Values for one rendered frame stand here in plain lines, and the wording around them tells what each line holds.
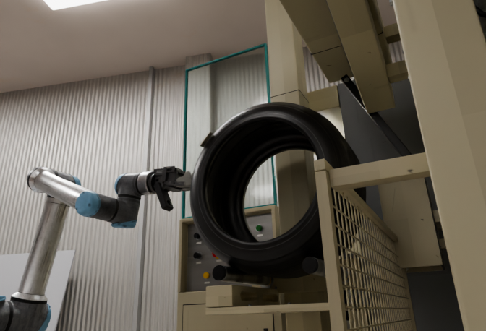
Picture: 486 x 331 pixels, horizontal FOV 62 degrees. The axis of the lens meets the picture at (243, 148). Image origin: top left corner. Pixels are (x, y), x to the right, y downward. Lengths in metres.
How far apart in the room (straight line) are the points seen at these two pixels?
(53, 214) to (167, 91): 3.17
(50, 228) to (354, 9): 1.58
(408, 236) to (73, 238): 4.01
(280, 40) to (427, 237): 1.05
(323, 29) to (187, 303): 1.42
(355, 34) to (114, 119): 4.14
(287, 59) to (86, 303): 3.54
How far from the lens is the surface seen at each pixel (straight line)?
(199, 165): 1.37
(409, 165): 0.63
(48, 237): 2.09
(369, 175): 0.63
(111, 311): 4.55
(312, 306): 1.14
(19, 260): 4.97
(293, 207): 1.58
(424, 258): 1.39
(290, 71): 1.81
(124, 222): 1.62
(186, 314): 2.14
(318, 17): 1.36
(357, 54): 1.35
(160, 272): 4.36
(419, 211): 1.41
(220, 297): 1.25
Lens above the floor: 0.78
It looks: 22 degrees up
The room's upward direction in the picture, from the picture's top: 2 degrees counter-clockwise
